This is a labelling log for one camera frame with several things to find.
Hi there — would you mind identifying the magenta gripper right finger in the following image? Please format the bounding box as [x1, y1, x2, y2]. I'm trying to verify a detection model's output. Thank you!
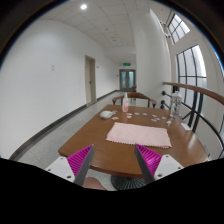
[134, 144, 183, 184]

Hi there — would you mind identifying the wooden chair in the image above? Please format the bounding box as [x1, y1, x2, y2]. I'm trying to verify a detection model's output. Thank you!
[112, 92, 157, 108]

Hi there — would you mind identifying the large arched window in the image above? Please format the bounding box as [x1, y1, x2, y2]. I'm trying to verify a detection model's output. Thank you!
[175, 44, 208, 118]

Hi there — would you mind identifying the wooden handrail with black posts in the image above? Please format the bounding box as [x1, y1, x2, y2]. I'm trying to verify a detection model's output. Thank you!
[160, 82, 224, 160]

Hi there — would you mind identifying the upper skylight window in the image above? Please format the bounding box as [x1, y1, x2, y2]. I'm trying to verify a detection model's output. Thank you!
[168, 14, 190, 44]

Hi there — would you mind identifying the pink towel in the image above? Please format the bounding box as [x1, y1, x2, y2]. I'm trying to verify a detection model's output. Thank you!
[106, 122, 172, 148]

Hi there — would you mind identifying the clear plastic water bottle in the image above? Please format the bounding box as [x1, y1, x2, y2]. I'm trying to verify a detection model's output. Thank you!
[170, 91, 182, 118]

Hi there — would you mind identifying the glass double door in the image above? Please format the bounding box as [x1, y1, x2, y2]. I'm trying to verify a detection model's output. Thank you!
[120, 69, 135, 92]

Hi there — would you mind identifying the white crumpled cloth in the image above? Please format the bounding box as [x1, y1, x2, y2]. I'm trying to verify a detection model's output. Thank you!
[100, 111, 113, 119]

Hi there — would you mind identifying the white spray bottle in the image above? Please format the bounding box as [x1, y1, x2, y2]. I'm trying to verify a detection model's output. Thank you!
[122, 93, 129, 112]

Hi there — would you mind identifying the beige side door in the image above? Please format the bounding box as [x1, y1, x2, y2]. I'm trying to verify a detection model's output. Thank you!
[85, 56, 96, 105]

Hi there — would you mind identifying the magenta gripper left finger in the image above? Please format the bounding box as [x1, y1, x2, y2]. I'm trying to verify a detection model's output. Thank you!
[46, 145, 95, 186]

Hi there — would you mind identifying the black table pedestal base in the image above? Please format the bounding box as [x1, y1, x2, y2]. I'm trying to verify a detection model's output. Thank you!
[111, 175, 146, 190]

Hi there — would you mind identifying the round ceiling light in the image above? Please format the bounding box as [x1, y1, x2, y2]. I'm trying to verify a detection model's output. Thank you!
[80, 4, 87, 10]

